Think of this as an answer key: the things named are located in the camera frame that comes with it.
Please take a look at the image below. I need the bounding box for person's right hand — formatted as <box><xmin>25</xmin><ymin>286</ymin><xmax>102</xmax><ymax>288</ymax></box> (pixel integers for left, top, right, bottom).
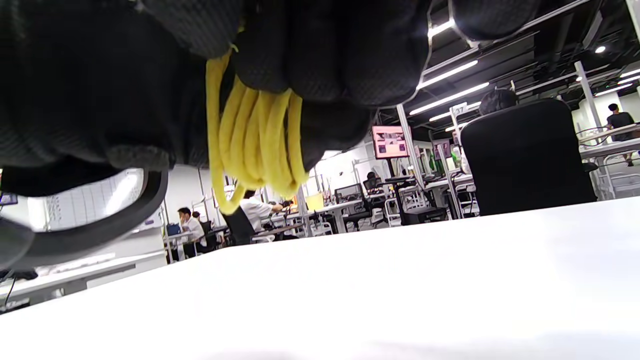
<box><xmin>0</xmin><ymin>0</ymin><xmax>543</xmax><ymax>198</ymax></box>

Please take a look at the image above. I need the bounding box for white wall board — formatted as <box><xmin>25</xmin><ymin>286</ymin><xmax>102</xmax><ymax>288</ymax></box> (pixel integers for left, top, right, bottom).
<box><xmin>27</xmin><ymin>169</ymin><xmax>147</xmax><ymax>232</ymax></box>

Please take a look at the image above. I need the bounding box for black mesh office chair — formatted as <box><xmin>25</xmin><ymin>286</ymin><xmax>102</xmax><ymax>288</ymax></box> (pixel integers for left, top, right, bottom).
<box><xmin>333</xmin><ymin>183</ymin><xmax>373</xmax><ymax>232</ymax></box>
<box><xmin>220</xmin><ymin>206</ymin><xmax>257</xmax><ymax>247</ymax></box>
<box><xmin>385</xmin><ymin>175</ymin><xmax>449</xmax><ymax>227</ymax></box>

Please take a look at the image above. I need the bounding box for white rolling cart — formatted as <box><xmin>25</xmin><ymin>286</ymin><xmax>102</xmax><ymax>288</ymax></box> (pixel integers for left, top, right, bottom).
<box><xmin>595</xmin><ymin>150</ymin><xmax>640</xmax><ymax>202</ymax></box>

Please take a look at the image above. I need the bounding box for pink monitor screen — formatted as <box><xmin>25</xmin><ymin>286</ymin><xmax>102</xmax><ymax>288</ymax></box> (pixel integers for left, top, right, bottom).
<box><xmin>371</xmin><ymin>124</ymin><xmax>412</xmax><ymax>160</ymax></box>

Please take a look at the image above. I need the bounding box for row of ceiling strip lights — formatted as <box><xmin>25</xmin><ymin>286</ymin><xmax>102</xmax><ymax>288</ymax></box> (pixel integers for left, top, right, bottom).
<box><xmin>409</xmin><ymin>19</ymin><xmax>640</xmax><ymax>123</ymax></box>

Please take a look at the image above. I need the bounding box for yellow rope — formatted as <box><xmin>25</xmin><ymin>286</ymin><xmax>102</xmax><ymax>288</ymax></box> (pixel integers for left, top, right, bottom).
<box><xmin>205</xmin><ymin>47</ymin><xmax>311</xmax><ymax>217</ymax></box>

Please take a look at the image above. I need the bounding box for white office desk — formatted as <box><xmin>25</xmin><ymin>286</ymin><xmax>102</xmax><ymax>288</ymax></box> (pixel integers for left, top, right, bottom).
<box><xmin>0</xmin><ymin>250</ymin><xmax>168</xmax><ymax>307</ymax></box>

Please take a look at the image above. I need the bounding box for grey handheld controller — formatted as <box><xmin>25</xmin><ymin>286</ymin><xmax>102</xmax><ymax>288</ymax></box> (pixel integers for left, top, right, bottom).
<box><xmin>0</xmin><ymin>167</ymin><xmax>170</xmax><ymax>273</ymax></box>

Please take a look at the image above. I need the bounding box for white support post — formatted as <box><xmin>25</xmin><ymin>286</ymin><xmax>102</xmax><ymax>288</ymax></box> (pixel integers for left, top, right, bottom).
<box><xmin>573</xmin><ymin>60</ymin><xmax>604</xmax><ymax>132</ymax></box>
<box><xmin>396</xmin><ymin>104</ymin><xmax>427</xmax><ymax>177</ymax></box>

